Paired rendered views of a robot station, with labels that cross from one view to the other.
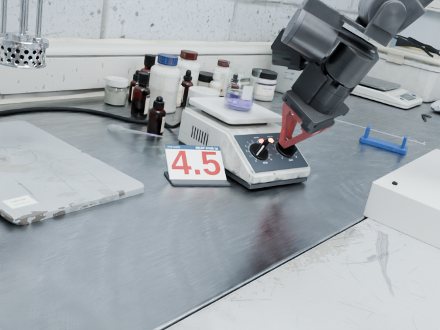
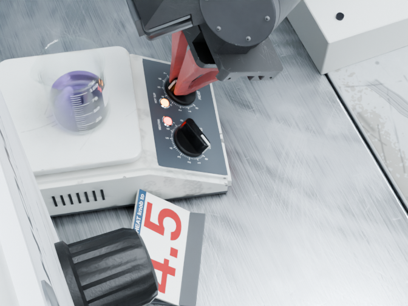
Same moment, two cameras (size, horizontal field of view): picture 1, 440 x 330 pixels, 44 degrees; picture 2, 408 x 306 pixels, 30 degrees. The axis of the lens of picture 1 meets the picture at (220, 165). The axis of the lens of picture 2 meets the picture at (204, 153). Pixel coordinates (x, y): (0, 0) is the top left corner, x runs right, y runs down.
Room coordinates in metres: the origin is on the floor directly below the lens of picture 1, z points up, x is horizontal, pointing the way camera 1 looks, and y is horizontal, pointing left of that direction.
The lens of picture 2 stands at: (0.61, 0.24, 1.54)
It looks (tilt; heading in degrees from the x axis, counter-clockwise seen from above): 60 degrees down; 301
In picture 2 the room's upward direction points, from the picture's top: 1 degrees clockwise
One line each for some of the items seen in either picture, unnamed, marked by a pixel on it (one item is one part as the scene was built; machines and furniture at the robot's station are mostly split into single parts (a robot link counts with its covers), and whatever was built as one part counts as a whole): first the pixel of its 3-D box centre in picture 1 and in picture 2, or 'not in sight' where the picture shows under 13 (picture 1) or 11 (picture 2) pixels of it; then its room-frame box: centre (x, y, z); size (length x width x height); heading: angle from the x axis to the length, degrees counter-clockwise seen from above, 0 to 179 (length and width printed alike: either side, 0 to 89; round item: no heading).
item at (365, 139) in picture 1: (385, 139); not in sight; (1.16, -0.34, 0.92); 0.10 x 0.03 x 0.04; 68
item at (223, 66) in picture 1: (220, 77); not in sight; (1.37, 0.04, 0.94); 0.05 x 0.05 x 0.09
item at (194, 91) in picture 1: (201, 110); not in sight; (1.02, 0.05, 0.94); 0.06 x 0.06 x 0.08
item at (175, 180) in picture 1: (196, 165); (166, 248); (0.77, 0.03, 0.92); 0.09 x 0.06 x 0.04; 116
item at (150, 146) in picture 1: (154, 146); not in sight; (0.84, 0.11, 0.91); 0.06 x 0.06 x 0.02
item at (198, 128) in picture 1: (240, 139); (102, 131); (0.88, -0.03, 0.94); 0.22 x 0.13 x 0.08; 41
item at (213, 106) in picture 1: (235, 109); (67, 109); (0.90, -0.01, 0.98); 0.12 x 0.12 x 0.01; 41
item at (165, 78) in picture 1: (164, 82); not in sight; (1.12, 0.14, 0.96); 0.06 x 0.06 x 0.11
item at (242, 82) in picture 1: (239, 87); (73, 88); (0.89, -0.01, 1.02); 0.06 x 0.05 x 0.08; 54
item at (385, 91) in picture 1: (376, 90); not in sight; (1.76, -0.45, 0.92); 0.26 x 0.19 x 0.05; 59
